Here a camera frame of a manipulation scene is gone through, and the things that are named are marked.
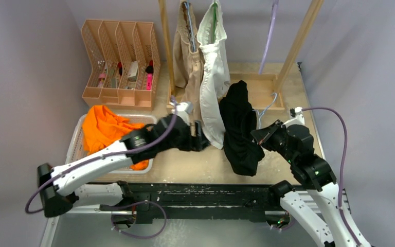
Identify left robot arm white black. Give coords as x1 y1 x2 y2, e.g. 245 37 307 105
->
36 114 210 218

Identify white plastic perforated basket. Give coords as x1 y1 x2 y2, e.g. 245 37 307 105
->
65 113 157 175

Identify white shorts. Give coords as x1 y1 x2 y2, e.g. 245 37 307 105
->
196 1 230 149

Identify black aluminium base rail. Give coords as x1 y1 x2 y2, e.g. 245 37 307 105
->
49 182 351 226

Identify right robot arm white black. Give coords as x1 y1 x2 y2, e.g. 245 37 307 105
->
251 120 371 246

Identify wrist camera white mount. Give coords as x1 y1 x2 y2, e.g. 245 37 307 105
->
170 95 193 126
283 107 305 127

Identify light blue hanger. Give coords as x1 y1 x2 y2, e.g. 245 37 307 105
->
253 92 278 129

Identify pink marker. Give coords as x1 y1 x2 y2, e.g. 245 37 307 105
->
146 73 153 91

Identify wooden clothes rack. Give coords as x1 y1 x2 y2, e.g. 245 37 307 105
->
158 0 324 111

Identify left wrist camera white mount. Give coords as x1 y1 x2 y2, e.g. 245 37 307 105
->
170 95 193 126

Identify beige shorts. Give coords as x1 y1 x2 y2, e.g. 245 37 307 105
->
173 1 204 121

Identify purple cable loop under rail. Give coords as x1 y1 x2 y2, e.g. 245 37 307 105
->
111 201 168 240

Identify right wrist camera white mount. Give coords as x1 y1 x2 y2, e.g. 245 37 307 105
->
283 107 305 127

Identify white small box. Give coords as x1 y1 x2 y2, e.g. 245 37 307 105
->
127 61 138 82

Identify lilac plastic hanger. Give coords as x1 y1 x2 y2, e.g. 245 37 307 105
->
258 0 279 75

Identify orange shorts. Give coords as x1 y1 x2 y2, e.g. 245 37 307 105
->
82 105 146 155

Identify green hanger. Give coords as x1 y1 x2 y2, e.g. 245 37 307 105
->
210 1 218 43

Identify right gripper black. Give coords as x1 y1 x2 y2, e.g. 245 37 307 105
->
251 119 296 164

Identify black shorts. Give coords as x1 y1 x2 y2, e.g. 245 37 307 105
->
219 80 264 177

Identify peach plastic file organizer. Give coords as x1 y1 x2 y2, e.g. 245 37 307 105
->
81 19 160 111

